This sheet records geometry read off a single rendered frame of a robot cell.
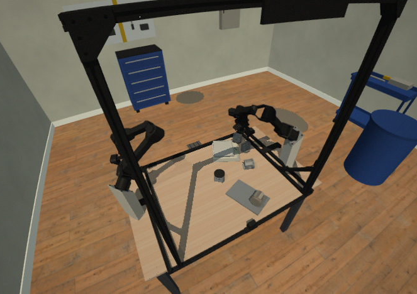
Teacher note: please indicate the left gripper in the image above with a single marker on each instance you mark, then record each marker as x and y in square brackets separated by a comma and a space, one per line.
[115, 159]

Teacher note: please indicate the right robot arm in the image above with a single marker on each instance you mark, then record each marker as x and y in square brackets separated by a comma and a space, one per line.
[269, 116]

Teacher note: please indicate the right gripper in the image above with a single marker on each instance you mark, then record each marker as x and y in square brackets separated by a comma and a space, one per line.
[248, 131]

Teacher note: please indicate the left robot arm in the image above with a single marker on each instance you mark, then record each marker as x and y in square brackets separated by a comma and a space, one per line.
[153, 135]

